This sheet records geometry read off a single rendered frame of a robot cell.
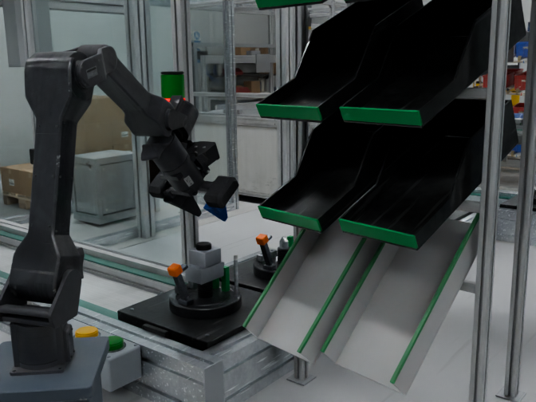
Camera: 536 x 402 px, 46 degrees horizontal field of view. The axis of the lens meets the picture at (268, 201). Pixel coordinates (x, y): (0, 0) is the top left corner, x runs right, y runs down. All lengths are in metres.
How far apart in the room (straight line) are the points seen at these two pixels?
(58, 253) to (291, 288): 0.42
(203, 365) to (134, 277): 0.55
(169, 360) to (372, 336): 0.34
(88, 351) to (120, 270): 0.71
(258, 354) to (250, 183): 5.52
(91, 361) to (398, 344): 0.42
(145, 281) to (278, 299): 0.52
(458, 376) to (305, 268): 0.37
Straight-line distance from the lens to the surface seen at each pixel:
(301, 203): 1.00
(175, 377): 1.09
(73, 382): 0.82
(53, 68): 0.84
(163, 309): 1.25
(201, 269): 1.19
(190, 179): 1.13
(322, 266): 1.06
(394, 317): 0.97
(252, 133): 6.51
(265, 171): 6.46
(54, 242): 0.82
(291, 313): 1.04
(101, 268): 1.64
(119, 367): 1.11
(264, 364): 1.16
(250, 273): 1.42
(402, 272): 1.00
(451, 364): 1.30
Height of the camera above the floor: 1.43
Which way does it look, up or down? 12 degrees down
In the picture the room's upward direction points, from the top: 1 degrees counter-clockwise
